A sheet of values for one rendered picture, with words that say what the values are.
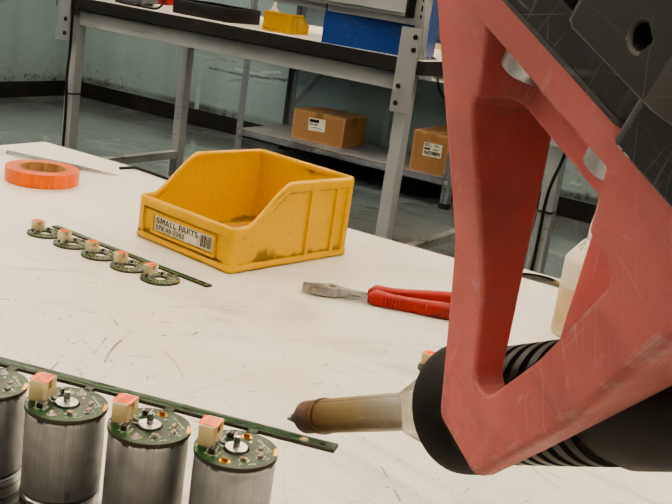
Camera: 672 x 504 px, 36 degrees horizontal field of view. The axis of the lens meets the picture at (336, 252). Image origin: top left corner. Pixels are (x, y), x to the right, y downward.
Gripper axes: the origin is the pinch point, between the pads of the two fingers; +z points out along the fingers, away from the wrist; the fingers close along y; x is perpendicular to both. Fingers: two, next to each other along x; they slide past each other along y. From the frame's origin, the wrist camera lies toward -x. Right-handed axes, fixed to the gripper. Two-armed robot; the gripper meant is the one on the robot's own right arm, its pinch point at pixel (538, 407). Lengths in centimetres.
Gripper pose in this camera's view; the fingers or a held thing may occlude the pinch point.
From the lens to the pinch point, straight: 18.2
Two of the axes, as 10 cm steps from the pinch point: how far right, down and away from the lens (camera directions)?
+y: -8.7, 0.0, -5.0
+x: 3.7, 6.8, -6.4
